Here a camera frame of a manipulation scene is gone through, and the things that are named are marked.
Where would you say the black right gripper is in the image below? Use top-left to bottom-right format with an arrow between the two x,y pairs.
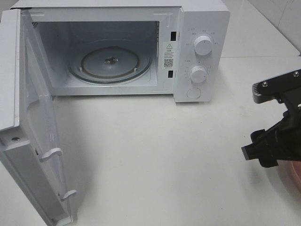
241,90 -> 301,168

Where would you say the pink round plate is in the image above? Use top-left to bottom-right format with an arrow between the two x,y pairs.
285,161 -> 301,193

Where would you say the round white door button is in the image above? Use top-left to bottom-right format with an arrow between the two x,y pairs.
187,88 -> 201,99

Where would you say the white timer knob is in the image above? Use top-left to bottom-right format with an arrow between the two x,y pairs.
190,66 -> 207,84

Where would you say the white microwave door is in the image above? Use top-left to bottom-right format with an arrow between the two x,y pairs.
0,9 -> 77,226

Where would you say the upper white power knob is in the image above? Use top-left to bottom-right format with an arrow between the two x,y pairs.
193,34 -> 213,56

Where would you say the white microwave oven body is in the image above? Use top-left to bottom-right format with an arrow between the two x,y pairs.
10,0 -> 230,103

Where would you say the glass microwave turntable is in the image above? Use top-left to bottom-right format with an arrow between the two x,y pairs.
68,39 -> 156,84

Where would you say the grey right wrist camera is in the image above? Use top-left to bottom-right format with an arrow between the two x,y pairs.
252,69 -> 301,104

